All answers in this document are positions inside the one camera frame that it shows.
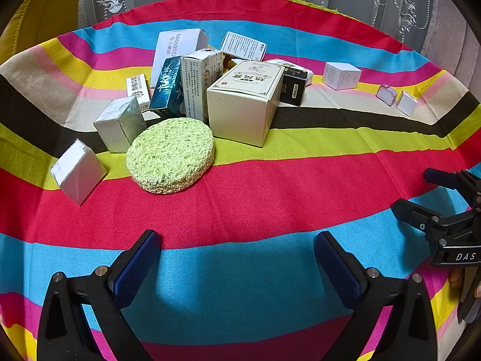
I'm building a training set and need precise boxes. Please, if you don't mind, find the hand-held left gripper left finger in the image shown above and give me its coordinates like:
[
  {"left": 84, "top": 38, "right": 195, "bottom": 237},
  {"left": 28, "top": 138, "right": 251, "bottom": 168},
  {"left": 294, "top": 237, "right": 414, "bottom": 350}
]
[{"left": 37, "top": 229, "right": 162, "bottom": 361}]

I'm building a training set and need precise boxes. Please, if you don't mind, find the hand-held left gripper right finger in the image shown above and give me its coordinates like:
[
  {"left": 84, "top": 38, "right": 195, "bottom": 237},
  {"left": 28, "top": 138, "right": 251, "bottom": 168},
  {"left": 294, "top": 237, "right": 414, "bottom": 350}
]
[{"left": 314, "top": 232, "right": 438, "bottom": 361}]

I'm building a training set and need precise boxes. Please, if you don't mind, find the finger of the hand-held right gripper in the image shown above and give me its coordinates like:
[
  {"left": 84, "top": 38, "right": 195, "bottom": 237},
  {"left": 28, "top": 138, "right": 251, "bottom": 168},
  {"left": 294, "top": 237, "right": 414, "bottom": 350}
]
[
  {"left": 391, "top": 199, "right": 470, "bottom": 234},
  {"left": 423, "top": 168, "right": 481, "bottom": 205}
]

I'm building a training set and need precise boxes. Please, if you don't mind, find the small silver box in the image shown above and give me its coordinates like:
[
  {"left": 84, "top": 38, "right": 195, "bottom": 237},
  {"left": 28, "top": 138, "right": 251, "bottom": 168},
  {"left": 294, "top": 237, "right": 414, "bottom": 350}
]
[{"left": 50, "top": 138, "right": 108, "bottom": 207}]

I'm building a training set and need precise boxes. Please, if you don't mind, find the tall silver box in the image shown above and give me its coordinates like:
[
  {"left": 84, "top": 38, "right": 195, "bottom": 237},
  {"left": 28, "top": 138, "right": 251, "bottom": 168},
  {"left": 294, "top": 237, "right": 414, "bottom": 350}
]
[{"left": 93, "top": 95, "right": 148, "bottom": 154}]

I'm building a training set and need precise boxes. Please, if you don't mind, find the white box with text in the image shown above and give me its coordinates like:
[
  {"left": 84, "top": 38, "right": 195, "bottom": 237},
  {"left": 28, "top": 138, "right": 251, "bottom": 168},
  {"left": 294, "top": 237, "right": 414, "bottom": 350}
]
[{"left": 220, "top": 31, "right": 267, "bottom": 62}]

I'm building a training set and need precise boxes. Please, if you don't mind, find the small white box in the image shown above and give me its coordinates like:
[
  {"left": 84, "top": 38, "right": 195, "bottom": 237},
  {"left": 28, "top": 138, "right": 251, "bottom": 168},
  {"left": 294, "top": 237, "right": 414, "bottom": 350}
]
[{"left": 396, "top": 90, "right": 418, "bottom": 116}]

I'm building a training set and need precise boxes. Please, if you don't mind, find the round green sponge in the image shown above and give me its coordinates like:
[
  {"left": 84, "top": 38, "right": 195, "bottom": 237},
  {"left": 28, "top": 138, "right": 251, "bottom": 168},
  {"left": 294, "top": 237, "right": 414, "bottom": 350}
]
[{"left": 126, "top": 122, "right": 216, "bottom": 195}]

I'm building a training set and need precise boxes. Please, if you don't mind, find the striped colourful tablecloth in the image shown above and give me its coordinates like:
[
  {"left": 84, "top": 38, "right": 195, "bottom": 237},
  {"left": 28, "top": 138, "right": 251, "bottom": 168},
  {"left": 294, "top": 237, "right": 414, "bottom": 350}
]
[{"left": 0, "top": 0, "right": 481, "bottom": 361}]

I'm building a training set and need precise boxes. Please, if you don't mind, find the pale pink striped curtain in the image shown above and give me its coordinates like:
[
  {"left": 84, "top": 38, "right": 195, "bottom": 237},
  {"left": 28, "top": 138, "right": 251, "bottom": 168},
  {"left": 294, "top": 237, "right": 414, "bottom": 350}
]
[{"left": 421, "top": 0, "right": 481, "bottom": 94}]

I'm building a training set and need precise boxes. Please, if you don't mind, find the white cube box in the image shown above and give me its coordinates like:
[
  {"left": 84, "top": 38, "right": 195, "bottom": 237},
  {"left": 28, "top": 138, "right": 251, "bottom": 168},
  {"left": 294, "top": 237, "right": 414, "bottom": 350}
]
[{"left": 322, "top": 62, "right": 362, "bottom": 91}]

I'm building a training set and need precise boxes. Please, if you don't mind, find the flat white box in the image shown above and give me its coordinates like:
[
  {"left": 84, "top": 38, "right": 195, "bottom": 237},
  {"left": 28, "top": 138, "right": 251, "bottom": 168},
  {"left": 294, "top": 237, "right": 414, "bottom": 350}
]
[{"left": 265, "top": 59, "right": 314, "bottom": 87}]

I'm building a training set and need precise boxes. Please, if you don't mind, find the white box with black print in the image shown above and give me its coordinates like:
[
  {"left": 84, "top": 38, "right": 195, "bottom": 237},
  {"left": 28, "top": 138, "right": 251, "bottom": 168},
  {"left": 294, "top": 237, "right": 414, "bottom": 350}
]
[{"left": 126, "top": 74, "right": 153, "bottom": 111}]

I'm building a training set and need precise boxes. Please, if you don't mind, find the large cream box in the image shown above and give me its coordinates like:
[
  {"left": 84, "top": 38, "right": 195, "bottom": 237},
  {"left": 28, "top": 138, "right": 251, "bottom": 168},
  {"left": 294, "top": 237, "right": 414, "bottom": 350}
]
[{"left": 206, "top": 60, "right": 285, "bottom": 147}]

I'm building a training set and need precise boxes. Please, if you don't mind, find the teal blue box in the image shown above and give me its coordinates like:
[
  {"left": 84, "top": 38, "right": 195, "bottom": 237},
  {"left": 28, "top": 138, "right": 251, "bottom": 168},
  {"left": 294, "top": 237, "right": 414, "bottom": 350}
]
[{"left": 149, "top": 56, "right": 186, "bottom": 119}]

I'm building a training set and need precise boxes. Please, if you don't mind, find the white box with orange print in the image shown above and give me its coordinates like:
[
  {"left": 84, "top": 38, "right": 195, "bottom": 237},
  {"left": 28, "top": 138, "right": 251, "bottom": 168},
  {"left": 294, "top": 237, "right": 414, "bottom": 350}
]
[{"left": 181, "top": 49, "right": 224, "bottom": 123}]

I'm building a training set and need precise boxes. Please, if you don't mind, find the tall plain white box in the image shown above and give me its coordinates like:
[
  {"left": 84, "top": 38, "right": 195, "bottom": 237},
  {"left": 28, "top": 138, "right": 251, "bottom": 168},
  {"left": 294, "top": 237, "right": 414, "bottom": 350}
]
[{"left": 149, "top": 29, "right": 210, "bottom": 89}]

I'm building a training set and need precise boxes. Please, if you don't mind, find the yellow leather sofa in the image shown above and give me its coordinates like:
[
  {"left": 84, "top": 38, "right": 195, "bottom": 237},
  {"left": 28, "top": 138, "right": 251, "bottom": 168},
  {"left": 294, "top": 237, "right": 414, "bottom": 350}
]
[{"left": 0, "top": 0, "right": 81, "bottom": 61}]

